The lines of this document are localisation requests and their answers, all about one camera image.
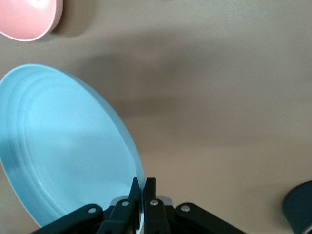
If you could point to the brown table cloth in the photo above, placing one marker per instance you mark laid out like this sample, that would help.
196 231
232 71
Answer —
219 97

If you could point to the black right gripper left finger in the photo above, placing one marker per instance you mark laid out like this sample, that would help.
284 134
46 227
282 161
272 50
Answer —
119 217

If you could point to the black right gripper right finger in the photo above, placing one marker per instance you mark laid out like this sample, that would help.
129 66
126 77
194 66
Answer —
156 217

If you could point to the light blue plate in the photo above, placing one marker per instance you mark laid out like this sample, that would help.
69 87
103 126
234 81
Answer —
68 141

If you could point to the pink bowl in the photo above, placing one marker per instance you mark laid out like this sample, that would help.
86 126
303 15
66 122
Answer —
24 17

